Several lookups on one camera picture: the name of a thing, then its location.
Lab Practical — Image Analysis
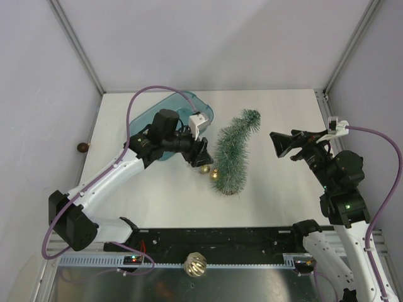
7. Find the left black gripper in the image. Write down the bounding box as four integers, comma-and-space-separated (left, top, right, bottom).
162, 125, 213, 168

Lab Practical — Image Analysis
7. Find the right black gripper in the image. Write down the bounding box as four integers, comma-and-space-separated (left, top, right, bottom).
270, 128, 336, 191

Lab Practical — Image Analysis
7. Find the gold glitter ball ornament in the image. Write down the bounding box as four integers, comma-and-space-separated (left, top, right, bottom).
210, 169, 220, 181

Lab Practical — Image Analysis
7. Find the small frosted christmas tree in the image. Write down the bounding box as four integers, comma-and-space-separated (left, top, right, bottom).
213, 109, 261, 196

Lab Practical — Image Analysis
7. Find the gold mirror ball ornament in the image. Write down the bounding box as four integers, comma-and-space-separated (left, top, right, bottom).
184, 252, 207, 277

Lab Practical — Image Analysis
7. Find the dark brown ball ornament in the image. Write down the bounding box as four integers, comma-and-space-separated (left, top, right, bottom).
76, 142, 90, 154

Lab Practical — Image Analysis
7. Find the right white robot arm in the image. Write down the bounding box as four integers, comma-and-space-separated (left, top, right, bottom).
270, 124, 399, 301

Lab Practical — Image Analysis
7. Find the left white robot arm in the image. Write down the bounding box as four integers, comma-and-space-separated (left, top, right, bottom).
48, 109, 213, 252

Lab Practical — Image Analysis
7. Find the teal plastic bin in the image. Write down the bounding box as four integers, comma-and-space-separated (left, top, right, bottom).
128, 91, 213, 168

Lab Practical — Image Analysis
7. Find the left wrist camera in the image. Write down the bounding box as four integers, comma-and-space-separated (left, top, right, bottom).
188, 113, 212, 140

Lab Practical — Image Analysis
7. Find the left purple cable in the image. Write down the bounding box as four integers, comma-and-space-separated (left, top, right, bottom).
42, 85, 202, 284

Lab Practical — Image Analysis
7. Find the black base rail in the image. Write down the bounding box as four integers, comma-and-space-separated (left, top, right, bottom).
124, 220, 322, 259

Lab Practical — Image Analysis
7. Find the white slotted cable duct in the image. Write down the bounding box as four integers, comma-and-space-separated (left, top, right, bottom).
59, 253, 295, 269

